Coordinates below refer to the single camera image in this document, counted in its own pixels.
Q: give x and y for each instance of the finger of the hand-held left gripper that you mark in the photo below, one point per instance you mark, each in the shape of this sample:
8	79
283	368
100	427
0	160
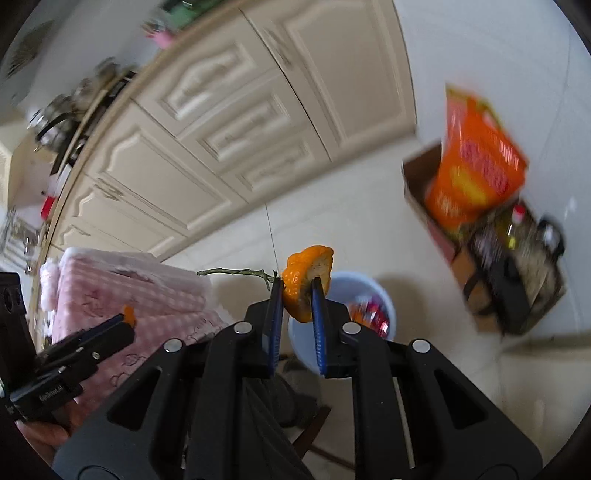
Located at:
106	344
101	326

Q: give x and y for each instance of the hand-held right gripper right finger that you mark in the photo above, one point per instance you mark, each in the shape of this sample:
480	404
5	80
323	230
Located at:
317	323

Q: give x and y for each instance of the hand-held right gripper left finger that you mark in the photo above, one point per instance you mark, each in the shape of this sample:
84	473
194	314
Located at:
276	323

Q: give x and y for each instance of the small orange peel piece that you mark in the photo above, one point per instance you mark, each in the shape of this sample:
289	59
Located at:
129	317

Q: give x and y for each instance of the light blue trash bin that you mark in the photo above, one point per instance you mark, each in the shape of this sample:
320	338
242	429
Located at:
341	286

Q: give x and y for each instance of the person's left hand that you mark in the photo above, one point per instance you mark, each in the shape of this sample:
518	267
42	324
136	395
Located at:
41	436

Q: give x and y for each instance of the crushed red soda can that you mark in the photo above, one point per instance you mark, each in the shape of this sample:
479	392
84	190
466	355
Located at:
369	318

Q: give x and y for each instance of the pink checkered tablecloth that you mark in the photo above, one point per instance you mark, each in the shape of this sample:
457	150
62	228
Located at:
152	295

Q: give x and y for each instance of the thin green stem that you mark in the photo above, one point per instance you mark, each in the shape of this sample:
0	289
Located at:
231	272

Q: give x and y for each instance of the dark wooden stool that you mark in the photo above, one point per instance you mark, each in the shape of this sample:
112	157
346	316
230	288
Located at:
314	424

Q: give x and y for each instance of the red food container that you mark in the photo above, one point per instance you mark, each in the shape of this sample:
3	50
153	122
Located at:
47	207

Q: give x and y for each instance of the brown cardboard box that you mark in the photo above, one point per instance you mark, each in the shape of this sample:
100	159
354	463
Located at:
429	194

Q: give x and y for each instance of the black bag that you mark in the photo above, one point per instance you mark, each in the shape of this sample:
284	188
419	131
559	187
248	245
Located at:
517	281

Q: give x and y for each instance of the black glass gas hob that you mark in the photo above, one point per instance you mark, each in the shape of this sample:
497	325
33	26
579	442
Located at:
99	115

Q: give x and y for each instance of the stainless steel steamer pot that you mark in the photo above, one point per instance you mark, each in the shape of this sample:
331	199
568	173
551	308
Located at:
53	117

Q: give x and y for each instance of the yellow oil bottle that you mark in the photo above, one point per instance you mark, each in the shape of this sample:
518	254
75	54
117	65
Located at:
515	228

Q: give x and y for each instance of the orange printed bag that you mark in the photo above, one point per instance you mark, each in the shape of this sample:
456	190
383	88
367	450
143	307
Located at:
475	161

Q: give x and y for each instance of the black range hood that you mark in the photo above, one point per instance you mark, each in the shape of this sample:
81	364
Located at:
23	50

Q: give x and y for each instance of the pink utensil cup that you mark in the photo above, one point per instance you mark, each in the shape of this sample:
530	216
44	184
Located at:
164	39

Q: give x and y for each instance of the green electric cooker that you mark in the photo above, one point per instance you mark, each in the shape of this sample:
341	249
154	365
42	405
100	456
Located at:
189	9

